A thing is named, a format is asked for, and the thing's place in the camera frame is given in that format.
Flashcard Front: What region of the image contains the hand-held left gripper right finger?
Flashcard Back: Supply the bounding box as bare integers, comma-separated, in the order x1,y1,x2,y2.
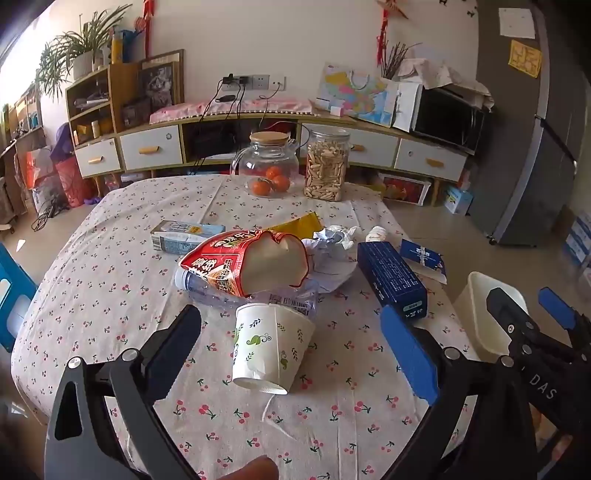
379,305,539,480

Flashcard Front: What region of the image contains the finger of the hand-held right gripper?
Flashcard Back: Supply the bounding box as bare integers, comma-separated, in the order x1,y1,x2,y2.
537,286,591,354
486,286,546,354

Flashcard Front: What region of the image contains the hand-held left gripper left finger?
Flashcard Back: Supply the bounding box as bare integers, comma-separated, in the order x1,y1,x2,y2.
44,304,204,480

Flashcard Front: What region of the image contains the cream plastic bin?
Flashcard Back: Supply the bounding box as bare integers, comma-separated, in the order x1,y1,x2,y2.
452,271,529,363

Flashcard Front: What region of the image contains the white leaf print paper cup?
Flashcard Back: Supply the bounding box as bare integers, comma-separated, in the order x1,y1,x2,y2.
231,302,317,396

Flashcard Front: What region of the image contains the red instant noodle bowl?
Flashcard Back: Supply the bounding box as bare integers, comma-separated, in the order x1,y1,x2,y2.
178,228,309,298

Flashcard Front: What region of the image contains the person's left hand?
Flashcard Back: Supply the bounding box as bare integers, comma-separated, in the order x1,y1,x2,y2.
217,455,280,480

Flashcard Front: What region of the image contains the crushed clear plastic bottle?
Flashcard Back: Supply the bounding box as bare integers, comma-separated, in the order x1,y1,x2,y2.
173,268,319,319

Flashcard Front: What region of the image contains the long dark blue box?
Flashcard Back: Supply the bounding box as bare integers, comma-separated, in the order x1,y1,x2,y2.
357,240,428,321

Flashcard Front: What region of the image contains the small blue white packet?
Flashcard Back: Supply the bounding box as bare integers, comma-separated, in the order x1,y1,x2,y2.
399,239,448,284

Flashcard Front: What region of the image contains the cherry print tablecloth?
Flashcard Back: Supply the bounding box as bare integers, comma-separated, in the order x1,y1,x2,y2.
10,174,481,480

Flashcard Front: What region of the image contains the pale blue milk carton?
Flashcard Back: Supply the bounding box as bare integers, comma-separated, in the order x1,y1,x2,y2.
150,219,227,254

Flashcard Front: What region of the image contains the crumpled white paper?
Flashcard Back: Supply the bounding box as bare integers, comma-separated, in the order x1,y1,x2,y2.
302,225,361,294

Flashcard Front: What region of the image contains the blue white carton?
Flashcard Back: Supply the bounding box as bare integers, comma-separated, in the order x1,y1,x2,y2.
444,185,474,215

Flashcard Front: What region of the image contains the red fruit print carton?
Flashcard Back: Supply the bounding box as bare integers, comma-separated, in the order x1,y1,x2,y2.
376,172,432,206

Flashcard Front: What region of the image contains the grey refrigerator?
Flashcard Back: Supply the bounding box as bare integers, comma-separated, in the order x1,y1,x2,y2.
468,0,585,247

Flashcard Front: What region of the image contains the blue plastic stool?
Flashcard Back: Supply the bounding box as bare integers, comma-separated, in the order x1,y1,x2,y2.
0,242,38,354

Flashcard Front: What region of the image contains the yellow banana peel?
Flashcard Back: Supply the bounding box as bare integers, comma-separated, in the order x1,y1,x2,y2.
265,211,324,241

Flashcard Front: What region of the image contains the clear jar of seeds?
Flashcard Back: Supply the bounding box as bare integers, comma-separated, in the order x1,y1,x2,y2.
303,127,352,202

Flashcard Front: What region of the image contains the red shopping bag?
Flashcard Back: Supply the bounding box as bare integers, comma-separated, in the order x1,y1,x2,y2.
54,157,98,208

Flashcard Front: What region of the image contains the black microwave oven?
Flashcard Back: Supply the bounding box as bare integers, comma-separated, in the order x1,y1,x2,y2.
411,85,485,155

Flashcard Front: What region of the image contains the glass teapot with wooden lid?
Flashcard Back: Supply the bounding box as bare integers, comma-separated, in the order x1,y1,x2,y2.
230,131,301,199

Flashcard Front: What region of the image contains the orange white plastic bag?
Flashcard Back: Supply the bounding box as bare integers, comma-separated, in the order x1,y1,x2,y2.
23,148,58,190

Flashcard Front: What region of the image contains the white paper bag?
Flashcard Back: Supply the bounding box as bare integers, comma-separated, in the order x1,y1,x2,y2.
392,80,423,132

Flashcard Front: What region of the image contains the purple bag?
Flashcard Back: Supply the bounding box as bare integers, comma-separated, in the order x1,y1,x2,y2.
50,122,77,162

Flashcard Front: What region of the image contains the yellow paper note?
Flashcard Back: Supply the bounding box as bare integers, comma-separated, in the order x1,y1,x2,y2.
508,39,542,78

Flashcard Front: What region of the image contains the beige patterned cover cloth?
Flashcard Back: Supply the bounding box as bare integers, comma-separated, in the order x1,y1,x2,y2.
397,58,495,112

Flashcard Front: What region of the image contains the map print paper bag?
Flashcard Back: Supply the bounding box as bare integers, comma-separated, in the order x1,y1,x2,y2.
316,63,400,127

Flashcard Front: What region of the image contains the long wooden sideboard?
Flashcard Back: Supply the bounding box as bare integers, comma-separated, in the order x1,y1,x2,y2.
71,111,476,183

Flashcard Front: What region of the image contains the pink cloth runner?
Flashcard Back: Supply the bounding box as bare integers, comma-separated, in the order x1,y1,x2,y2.
148,98,315,125

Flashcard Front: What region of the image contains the dark framed picture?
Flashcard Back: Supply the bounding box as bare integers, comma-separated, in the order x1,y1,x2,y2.
137,49,185,116

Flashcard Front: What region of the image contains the bundle of dry twigs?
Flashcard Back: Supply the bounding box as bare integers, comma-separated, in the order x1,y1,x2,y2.
381,41,423,81

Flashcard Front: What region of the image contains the wooden shelf unit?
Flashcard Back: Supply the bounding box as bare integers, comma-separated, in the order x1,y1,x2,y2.
65,62,141,139

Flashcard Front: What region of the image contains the white paper note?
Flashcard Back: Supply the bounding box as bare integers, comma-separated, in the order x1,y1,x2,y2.
498,7,536,40

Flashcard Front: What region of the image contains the red hanging knot ornament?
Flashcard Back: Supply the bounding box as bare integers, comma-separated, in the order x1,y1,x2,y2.
376,0,409,68
142,0,155,58

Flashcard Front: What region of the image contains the green potted plant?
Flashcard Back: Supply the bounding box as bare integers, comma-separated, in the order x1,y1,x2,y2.
34,4,134,100

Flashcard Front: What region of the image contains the black power cable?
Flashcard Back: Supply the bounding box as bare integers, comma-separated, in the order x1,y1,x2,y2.
194,76,250,171

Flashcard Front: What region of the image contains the white wall outlet strip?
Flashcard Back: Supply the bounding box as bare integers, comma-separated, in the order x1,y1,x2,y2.
223,74,286,90

